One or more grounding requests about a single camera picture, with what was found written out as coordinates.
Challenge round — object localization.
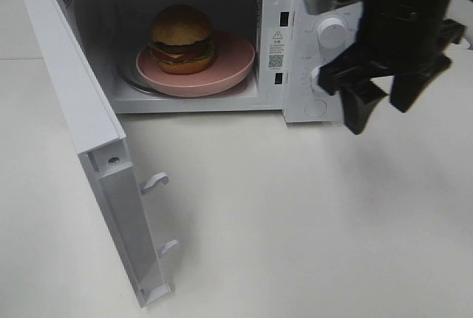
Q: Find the upper white microwave knob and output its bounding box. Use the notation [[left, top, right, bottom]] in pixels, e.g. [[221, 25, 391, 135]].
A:
[[317, 17, 347, 49]]

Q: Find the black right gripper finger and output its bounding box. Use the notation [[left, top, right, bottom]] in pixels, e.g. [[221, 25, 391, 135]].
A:
[[389, 53, 452, 112], [317, 46, 388, 135]]

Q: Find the lower white microwave knob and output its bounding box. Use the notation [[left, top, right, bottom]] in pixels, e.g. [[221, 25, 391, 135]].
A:
[[310, 67, 324, 92]]

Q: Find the white microwave oven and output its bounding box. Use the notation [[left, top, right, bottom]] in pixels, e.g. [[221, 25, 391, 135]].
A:
[[63, 0, 361, 123]]

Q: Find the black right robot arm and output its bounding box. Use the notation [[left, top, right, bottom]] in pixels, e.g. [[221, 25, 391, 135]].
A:
[[317, 0, 466, 135]]

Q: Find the white microwave knob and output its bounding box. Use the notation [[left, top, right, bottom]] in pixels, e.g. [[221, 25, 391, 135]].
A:
[[317, 17, 347, 49], [310, 67, 324, 92]]

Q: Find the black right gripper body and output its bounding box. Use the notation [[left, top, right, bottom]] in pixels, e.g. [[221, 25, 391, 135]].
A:
[[354, 0, 464, 76]]

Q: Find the pink round plate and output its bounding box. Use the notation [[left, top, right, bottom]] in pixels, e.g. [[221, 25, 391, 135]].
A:
[[135, 30, 256, 98]]

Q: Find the white microwave door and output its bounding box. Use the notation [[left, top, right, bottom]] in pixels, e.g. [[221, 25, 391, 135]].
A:
[[24, 0, 178, 307]]

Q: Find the burger with sesame bun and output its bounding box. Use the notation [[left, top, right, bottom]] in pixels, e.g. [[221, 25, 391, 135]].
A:
[[148, 4, 216, 75]]

